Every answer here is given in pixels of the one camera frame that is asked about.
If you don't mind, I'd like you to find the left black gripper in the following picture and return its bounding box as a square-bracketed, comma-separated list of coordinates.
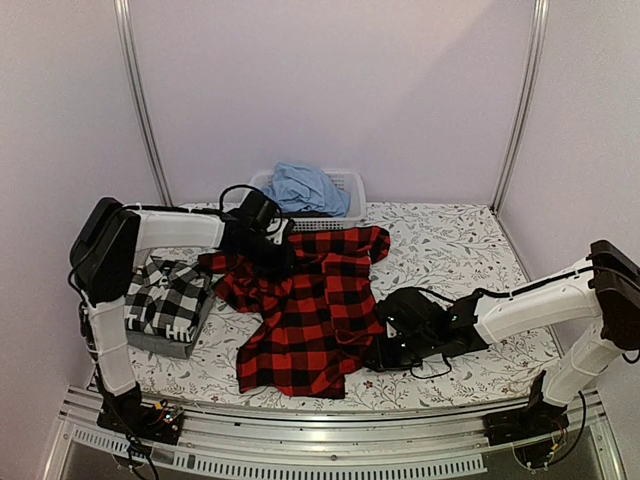
[236, 231, 304, 277]

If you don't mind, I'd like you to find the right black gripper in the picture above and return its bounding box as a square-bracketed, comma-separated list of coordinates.
[362, 331, 438, 373]

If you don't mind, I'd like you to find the red black plaid shirt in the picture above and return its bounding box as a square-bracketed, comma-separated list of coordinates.
[198, 226, 391, 399]

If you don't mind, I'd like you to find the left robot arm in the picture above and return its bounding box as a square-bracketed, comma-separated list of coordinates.
[69, 193, 294, 434]

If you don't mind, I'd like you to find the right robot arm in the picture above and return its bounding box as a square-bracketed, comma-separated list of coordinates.
[364, 240, 639, 436]

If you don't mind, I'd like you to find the blue shirt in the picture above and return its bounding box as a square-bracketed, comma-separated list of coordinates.
[261, 162, 351, 217]

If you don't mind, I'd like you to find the folded black white plaid shirt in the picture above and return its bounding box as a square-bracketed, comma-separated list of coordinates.
[124, 255, 212, 343]

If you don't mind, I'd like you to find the floral tablecloth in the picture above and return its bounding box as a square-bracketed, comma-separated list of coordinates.
[129, 202, 559, 414]

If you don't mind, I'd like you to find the white plastic basket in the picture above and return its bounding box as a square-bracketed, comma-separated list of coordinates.
[249, 162, 366, 231]

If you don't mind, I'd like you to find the folded grey shirt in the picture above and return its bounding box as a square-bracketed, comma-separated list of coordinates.
[124, 278, 214, 359]

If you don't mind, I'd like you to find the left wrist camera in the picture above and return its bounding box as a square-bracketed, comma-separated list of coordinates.
[239, 190, 295, 244]

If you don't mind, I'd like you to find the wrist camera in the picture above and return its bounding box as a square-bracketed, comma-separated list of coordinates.
[239, 190, 295, 244]
[376, 287, 449, 341]

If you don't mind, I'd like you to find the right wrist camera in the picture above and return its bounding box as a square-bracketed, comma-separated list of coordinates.
[376, 287, 449, 341]

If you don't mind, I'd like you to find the aluminium front rail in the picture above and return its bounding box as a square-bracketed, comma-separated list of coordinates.
[43, 387, 627, 479]

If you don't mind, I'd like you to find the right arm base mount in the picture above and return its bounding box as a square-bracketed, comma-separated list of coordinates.
[482, 401, 569, 470]

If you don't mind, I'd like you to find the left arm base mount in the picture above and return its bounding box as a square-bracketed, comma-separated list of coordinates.
[97, 382, 184, 445]

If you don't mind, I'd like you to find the left aluminium post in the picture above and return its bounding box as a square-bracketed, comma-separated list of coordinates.
[113, 0, 174, 206]

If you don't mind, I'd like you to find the aluminium post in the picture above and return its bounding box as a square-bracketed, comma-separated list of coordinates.
[113, 0, 174, 206]
[491, 0, 550, 216]

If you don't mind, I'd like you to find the right aluminium post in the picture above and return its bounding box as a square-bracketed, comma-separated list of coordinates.
[491, 0, 550, 216]

